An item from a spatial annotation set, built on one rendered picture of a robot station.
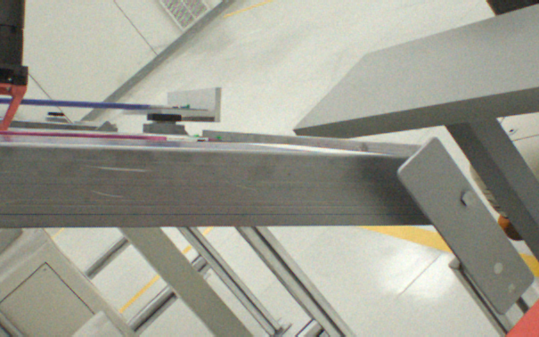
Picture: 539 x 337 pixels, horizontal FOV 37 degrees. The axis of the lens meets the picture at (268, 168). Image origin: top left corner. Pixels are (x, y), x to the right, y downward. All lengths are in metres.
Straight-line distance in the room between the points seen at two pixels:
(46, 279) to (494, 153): 1.20
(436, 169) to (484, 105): 0.46
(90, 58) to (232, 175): 8.21
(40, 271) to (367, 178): 1.50
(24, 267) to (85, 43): 6.85
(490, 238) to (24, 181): 0.39
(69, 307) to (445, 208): 1.56
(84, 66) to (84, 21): 0.47
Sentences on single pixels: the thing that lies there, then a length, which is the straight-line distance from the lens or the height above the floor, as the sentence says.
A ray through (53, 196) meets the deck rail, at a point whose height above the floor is 0.92.
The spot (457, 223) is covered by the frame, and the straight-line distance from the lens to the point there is 0.69.
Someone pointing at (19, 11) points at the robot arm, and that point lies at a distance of 1.19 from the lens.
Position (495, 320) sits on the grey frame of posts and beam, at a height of 0.57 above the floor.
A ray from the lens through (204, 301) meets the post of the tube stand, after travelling 1.66.
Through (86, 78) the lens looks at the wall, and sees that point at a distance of 8.81.
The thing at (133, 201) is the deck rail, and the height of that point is 0.88.
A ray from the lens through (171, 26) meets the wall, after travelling 9.05.
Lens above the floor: 1.01
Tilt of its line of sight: 17 degrees down
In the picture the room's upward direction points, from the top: 38 degrees counter-clockwise
